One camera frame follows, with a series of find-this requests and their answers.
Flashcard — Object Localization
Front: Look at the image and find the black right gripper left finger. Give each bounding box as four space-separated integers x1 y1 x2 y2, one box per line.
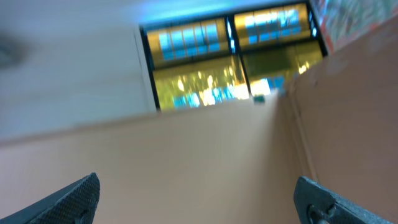
1 172 100 224

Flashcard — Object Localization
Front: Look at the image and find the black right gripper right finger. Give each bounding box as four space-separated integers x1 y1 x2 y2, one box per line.
294 176 391 224

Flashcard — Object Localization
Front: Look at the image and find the black framed window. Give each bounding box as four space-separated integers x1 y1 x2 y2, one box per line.
139 1 327 111

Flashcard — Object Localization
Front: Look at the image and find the colourful wall poster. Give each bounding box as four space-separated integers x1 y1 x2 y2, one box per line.
310 0 397 54

